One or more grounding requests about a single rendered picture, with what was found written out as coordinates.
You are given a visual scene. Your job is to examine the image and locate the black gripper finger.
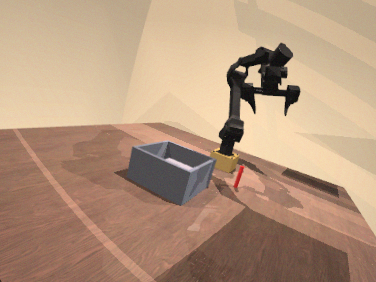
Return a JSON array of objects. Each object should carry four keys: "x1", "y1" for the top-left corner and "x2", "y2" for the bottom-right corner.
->
[
  {"x1": 244, "y1": 89, "x2": 256, "y2": 115},
  {"x1": 284, "y1": 91, "x2": 297, "y2": 116}
]

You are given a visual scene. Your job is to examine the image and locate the red peg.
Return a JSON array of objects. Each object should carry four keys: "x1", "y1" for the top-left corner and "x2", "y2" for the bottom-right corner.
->
[{"x1": 233, "y1": 166, "x2": 244, "y2": 188}]

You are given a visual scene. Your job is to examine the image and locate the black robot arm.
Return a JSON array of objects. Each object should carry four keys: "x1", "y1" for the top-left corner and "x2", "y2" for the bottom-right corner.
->
[{"x1": 216, "y1": 42, "x2": 293, "y2": 157}]

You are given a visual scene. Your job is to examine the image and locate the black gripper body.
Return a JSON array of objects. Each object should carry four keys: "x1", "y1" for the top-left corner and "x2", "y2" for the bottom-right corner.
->
[{"x1": 240, "y1": 71, "x2": 301, "y2": 103}]

